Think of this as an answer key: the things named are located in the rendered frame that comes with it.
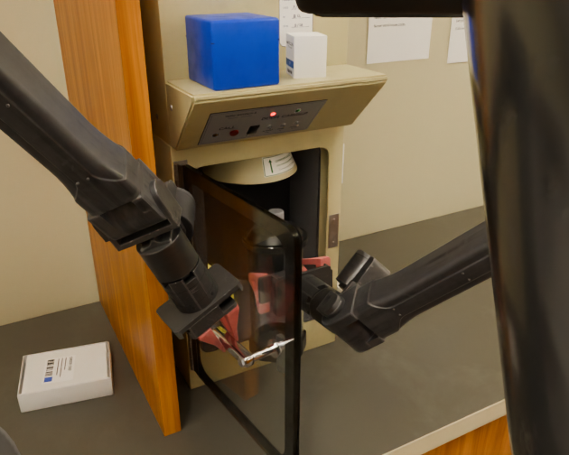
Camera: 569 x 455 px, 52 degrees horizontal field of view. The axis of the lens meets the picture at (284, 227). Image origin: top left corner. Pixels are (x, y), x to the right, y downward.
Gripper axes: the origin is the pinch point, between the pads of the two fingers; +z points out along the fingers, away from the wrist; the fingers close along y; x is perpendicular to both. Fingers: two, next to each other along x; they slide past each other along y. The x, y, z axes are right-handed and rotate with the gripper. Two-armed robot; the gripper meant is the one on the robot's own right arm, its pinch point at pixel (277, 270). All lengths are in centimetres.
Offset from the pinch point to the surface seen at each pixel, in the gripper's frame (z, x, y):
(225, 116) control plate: -5.6, -29.2, 10.6
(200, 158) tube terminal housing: 3.4, -21.4, 11.3
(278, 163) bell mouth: 5.6, -17.5, -4.2
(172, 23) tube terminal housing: 2.2, -41.8, 14.3
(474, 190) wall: 44, 15, -100
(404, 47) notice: 42, -32, -65
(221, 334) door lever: -17.0, -2.1, 18.6
